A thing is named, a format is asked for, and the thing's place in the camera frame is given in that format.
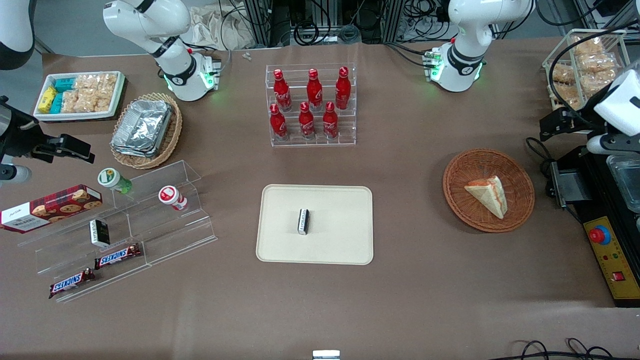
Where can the small black box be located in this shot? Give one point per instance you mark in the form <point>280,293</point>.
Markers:
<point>100,233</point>

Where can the brown snickers bar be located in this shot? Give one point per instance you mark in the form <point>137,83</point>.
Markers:
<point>71,283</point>
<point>118,256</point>

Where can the yellow snack packet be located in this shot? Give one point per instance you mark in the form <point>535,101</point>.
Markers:
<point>47,100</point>

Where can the aluminium frame post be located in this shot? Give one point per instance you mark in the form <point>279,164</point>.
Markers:
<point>260,22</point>

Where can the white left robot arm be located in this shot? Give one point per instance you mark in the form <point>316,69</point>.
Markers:
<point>470,30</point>

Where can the clear acrylic stepped shelf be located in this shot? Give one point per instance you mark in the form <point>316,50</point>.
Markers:
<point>170,235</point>

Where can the triangular sandwich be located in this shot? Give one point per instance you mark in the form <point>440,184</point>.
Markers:
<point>492,197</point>

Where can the aluminium foil tray stack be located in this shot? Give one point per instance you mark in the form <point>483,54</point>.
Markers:
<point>142,127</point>

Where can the brown round wicker basket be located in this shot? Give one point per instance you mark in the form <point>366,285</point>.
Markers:
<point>467,215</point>

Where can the light oval wicker basket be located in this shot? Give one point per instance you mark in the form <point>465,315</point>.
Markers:
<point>172,135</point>

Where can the clear acrylic bottle rack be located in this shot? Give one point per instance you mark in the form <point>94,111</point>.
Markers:
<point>345,135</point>

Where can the red tartan cookie box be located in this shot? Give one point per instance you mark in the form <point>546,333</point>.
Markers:
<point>55,207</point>

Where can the small black white packet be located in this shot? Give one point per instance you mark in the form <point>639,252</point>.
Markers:
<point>303,221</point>

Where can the red lidded cup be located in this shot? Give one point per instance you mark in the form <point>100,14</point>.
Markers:
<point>170,196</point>

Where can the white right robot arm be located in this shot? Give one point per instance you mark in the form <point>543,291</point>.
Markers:
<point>150,20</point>

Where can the steel pan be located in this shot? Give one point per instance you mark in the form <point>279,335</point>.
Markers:
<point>625,180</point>

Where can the white rectangular snack tray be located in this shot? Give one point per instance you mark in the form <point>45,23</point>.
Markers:
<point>80,116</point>

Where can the beige crumpled cloth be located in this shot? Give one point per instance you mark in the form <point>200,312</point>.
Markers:
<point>215,27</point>

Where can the green lidded cup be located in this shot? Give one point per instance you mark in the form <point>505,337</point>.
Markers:
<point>111,179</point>

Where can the yellow control panel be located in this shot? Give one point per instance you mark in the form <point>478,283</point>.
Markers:
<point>612,260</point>

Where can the teal snack packet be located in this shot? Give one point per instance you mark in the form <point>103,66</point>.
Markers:
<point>64,84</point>
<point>57,103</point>

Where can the black machine housing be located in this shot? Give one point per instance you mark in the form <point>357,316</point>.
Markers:
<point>595,195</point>

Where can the beige rectangular tray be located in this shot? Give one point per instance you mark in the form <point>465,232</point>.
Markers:
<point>340,225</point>

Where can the red cola bottle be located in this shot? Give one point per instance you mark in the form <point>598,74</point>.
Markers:
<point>306,122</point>
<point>330,122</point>
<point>314,92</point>
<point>278,125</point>
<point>343,90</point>
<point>282,92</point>

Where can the red emergency stop button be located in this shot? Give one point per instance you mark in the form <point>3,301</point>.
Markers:
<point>600,235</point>

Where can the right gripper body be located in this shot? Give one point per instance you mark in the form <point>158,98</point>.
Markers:
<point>24,138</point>

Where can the clear rice cracker bag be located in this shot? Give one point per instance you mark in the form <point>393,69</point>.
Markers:
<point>97,82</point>
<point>82,102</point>

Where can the small red rocker switch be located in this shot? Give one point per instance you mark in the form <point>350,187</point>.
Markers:
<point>619,276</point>

